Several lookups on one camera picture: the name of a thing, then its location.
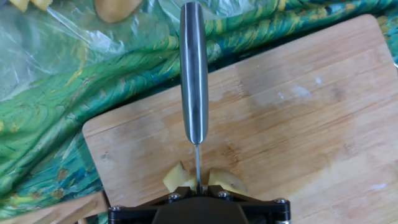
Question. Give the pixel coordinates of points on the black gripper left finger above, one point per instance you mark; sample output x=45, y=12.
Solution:
x=136, y=211

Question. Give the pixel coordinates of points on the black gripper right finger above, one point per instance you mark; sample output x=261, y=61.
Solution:
x=267, y=211

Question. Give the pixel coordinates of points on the steel cleaver knife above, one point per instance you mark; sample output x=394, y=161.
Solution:
x=193, y=77

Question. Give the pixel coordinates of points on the yellow potato half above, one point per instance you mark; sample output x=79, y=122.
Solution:
x=225, y=180

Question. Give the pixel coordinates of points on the wooden peg rack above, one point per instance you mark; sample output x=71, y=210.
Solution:
x=62, y=211

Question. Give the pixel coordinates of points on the wooden cutting board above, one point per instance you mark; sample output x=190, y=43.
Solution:
x=280, y=124

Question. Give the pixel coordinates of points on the painted landscape tablecloth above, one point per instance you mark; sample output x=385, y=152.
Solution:
x=46, y=124

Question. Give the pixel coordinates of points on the clear plastic bag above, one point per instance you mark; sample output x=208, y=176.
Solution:
x=46, y=46

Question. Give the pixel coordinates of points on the whole brown potato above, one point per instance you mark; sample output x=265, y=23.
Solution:
x=116, y=11

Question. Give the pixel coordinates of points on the peeled cut yellow potato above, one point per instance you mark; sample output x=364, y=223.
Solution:
x=31, y=3

